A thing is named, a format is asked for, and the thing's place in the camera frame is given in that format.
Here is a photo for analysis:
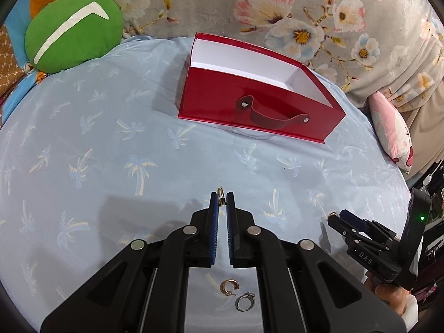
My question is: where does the green round cushion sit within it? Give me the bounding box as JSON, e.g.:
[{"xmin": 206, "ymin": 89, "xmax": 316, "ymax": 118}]
[{"xmin": 24, "ymin": 0, "xmax": 123, "ymax": 74}]

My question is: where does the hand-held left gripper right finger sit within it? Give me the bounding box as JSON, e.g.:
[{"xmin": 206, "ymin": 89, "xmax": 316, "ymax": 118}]
[{"xmin": 225, "ymin": 191, "xmax": 406, "ymax": 333}]

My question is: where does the silver ring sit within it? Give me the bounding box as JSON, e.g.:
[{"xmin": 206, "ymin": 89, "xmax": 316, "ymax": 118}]
[{"xmin": 235, "ymin": 291, "xmax": 257, "ymax": 312}]

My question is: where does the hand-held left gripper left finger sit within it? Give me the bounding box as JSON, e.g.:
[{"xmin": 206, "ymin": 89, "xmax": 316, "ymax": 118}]
[{"xmin": 41, "ymin": 191, "xmax": 219, "ymax": 333}]

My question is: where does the grey floral blanket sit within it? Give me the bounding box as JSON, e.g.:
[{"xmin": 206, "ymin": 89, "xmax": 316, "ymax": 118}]
[{"xmin": 100, "ymin": 0, "xmax": 444, "ymax": 181}]

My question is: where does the person's right hand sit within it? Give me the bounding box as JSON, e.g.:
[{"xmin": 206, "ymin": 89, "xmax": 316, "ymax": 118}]
[{"xmin": 364, "ymin": 272, "xmax": 410, "ymax": 316}]

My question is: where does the red box with strap handle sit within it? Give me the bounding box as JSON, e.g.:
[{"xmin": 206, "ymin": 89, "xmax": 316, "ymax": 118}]
[{"xmin": 178, "ymin": 32, "xmax": 347, "ymax": 144}]

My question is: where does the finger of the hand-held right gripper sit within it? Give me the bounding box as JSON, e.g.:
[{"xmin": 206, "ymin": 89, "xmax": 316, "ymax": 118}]
[
  {"xmin": 328, "ymin": 215, "xmax": 363, "ymax": 248},
  {"xmin": 340, "ymin": 210, "xmax": 399, "ymax": 243}
]

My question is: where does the gold hoop earring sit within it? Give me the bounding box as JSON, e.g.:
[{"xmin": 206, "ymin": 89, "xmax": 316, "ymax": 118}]
[{"xmin": 220, "ymin": 279, "xmax": 240, "ymax": 297}]

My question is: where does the pink and white pillow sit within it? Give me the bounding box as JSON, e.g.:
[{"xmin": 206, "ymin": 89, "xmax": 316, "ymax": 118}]
[{"xmin": 368, "ymin": 91, "xmax": 415, "ymax": 174}]

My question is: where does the white-sleeved right forearm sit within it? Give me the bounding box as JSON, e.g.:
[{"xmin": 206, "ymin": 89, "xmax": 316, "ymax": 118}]
[{"xmin": 400, "ymin": 296, "xmax": 421, "ymax": 333}]

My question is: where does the cartoon monkey printed blanket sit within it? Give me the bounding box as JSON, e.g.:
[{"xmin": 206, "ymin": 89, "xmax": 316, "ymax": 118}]
[{"xmin": 0, "ymin": 0, "xmax": 115, "ymax": 122}]

